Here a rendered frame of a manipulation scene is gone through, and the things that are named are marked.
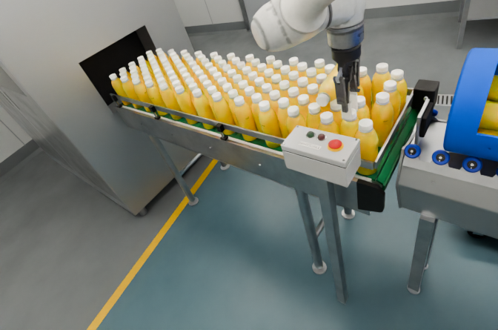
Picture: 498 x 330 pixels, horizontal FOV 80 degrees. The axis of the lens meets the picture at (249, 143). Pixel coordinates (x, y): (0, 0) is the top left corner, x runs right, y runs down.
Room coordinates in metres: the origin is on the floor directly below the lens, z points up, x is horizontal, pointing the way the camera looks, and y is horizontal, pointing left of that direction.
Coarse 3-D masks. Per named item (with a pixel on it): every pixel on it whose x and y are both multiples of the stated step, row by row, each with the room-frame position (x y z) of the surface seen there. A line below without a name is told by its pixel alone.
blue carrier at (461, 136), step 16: (480, 48) 0.61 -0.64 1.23; (496, 48) 0.59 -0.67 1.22; (464, 64) 0.57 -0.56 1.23; (480, 64) 0.55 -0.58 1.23; (496, 64) 0.53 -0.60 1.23; (464, 80) 0.53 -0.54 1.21; (480, 80) 0.51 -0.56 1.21; (464, 96) 0.51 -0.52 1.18; (480, 96) 0.49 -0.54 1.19; (464, 112) 0.49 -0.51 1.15; (480, 112) 0.47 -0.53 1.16; (448, 128) 0.50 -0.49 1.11; (464, 128) 0.48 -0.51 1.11; (448, 144) 0.50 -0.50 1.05; (464, 144) 0.47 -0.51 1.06; (480, 144) 0.45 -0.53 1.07; (496, 144) 0.42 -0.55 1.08; (496, 160) 0.43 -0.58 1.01
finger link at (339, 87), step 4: (340, 76) 0.66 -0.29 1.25; (340, 80) 0.66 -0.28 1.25; (344, 80) 0.66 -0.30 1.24; (336, 84) 0.67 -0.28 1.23; (340, 84) 0.66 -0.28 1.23; (344, 84) 0.66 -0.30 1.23; (336, 88) 0.67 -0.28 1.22; (340, 88) 0.66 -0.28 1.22; (344, 88) 0.66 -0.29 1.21; (336, 92) 0.67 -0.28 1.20; (340, 92) 0.67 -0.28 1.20; (344, 92) 0.66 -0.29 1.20; (336, 96) 0.68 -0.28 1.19; (340, 96) 0.67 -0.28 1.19; (344, 96) 0.66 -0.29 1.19; (336, 100) 0.68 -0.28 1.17; (340, 100) 0.67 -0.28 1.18; (344, 100) 0.66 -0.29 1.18; (344, 104) 0.66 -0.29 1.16
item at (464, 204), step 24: (432, 120) 0.71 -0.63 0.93; (408, 144) 0.63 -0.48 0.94; (432, 144) 0.62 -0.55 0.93; (408, 168) 0.58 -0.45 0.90; (456, 168) 0.50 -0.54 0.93; (408, 192) 0.56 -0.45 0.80; (432, 192) 0.51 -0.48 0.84; (456, 192) 0.47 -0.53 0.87; (480, 192) 0.43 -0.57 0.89; (432, 216) 0.54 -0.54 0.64; (456, 216) 0.47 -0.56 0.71; (480, 216) 0.42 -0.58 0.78
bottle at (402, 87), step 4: (396, 80) 0.80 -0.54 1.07; (400, 80) 0.80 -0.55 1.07; (404, 80) 0.80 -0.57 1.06; (396, 84) 0.80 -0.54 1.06; (400, 84) 0.80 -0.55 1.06; (404, 84) 0.79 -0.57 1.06; (400, 88) 0.79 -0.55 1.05; (404, 88) 0.79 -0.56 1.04; (400, 92) 0.79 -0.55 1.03; (404, 92) 0.79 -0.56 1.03; (400, 96) 0.79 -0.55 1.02; (404, 96) 0.79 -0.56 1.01; (404, 100) 0.79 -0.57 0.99; (404, 104) 0.79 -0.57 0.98; (400, 108) 0.79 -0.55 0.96; (400, 112) 0.79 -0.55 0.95; (404, 116) 0.79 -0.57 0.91
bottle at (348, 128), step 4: (356, 116) 0.70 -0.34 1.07; (344, 120) 0.71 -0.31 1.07; (348, 120) 0.69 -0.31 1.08; (352, 120) 0.69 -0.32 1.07; (356, 120) 0.69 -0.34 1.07; (340, 124) 0.72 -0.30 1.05; (344, 124) 0.70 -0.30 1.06; (348, 124) 0.69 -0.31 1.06; (352, 124) 0.68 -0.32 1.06; (356, 124) 0.68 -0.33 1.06; (340, 128) 0.71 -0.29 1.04; (344, 128) 0.69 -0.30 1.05; (348, 128) 0.68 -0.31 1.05; (352, 128) 0.68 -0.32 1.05; (356, 128) 0.67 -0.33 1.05; (340, 132) 0.71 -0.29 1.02; (344, 132) 0.69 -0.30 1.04; (348, 132) 0.68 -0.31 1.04; (352, 132) 0.67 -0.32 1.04; (352, 136) 0.67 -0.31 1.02
